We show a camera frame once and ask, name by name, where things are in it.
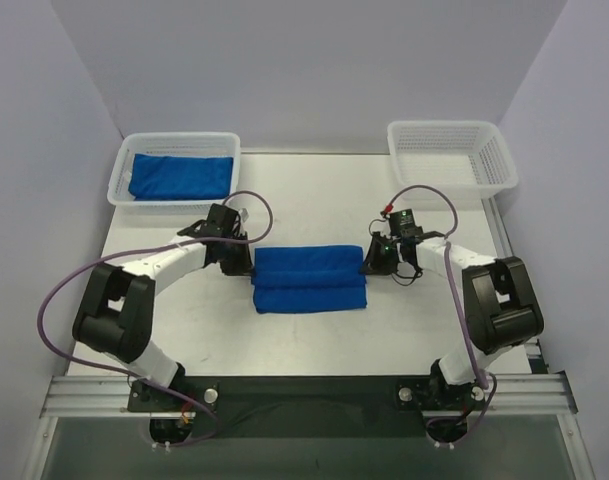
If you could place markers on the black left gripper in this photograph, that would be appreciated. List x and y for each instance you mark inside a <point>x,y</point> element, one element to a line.
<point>239,261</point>

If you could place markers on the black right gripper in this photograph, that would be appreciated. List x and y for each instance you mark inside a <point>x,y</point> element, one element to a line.
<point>377,257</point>

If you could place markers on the blue towels pile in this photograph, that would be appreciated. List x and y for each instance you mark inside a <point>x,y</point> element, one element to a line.
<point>309,279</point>

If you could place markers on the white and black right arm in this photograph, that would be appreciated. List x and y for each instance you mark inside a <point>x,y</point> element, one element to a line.
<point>495,302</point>

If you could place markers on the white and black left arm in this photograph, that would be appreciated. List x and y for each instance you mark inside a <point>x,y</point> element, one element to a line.
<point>115,316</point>

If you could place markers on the white basket with towels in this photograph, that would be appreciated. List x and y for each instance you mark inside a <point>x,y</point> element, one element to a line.
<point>466,160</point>

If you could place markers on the empty white plastic basket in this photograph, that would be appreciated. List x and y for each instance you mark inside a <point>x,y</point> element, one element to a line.
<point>180,144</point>

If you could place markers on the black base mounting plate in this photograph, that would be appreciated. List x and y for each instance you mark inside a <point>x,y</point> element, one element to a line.
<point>308,407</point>

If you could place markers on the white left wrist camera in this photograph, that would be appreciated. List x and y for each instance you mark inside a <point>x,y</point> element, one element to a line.
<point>243,214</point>

